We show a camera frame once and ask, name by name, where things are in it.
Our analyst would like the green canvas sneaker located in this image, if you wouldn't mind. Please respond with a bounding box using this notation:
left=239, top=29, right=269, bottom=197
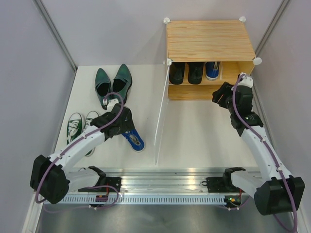
left=66, top=113, right=85, bottom=145
left=82, top=111, right=99, bottom=157

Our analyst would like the black leather shoe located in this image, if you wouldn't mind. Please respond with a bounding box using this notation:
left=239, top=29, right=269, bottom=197
left=188, top=62, right=204, bottom=84
left=169, top=62, right=185, bottom=85

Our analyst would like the left green leather shoe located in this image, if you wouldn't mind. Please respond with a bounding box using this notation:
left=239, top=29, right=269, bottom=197
left=95, top=68, right=114, bottom=110

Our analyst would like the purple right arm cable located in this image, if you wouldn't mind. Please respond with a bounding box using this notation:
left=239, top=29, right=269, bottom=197
left=232, top=76, right=298, bottom=232

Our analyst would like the green leather shoe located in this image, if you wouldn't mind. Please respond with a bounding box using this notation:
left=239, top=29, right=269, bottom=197
left=112, top=64, right=132, bottom=104
left=95, top=68, right=114, bottom=110

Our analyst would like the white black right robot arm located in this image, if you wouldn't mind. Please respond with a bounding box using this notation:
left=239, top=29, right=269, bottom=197
left=212, top=82, right=305, bottom=216

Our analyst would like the left green canvas sneaker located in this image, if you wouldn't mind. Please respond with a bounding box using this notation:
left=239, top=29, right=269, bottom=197
left=66, top=113, right=85, bottom=145

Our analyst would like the right green canvas sneaker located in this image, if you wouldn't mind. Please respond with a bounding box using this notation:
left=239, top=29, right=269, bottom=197
left=82, top=111, right=99, bottom=157

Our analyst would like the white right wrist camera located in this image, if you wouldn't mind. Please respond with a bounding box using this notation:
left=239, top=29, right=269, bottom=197
left=237, top=72, right=254, bottom=88

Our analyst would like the wooden shoe cabinet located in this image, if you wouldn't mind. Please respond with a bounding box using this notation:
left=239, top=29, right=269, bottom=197
left=163, top=17, right=262, bottom=100

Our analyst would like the right green leather shoe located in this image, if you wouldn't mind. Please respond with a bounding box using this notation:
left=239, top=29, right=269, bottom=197
left=112, top=64, right=132, bottom=104

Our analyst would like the aluminium mounting rail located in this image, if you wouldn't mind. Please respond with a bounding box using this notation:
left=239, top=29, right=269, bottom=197
left=65, top=167, right=268, bottom=195

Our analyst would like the blue canvas sneaker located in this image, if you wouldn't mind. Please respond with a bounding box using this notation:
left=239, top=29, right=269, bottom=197
left=205, top=62, right=222, bottom=81
left=122, top=129, right=145, bottom=152

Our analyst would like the white slotted cable duct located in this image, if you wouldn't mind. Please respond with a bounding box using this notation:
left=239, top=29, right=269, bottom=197
left=59, top=194, right=225, bottom=205

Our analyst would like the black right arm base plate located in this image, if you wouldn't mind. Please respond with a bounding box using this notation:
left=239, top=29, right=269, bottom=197
left=206, top=177, right=228, bottom=193

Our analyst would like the white cabinet door panel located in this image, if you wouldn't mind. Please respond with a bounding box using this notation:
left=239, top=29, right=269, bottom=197
left=154, top=66, right=170, bottom=165

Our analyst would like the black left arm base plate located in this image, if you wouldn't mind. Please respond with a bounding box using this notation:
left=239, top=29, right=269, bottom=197
left=105, top=177, right=122, bottom=192

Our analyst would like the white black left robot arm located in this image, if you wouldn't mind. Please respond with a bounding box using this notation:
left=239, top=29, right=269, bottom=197
left=30, top=104, right=135, bottom=204

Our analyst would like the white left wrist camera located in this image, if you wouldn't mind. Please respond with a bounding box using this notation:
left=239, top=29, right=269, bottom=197
left=102, top=98, right=119, bottom=112

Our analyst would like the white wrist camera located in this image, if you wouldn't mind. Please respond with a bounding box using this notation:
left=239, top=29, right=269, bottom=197
left=102, top=98, right=119, bottom=112
left=237, top=72, right=254, bottom=88

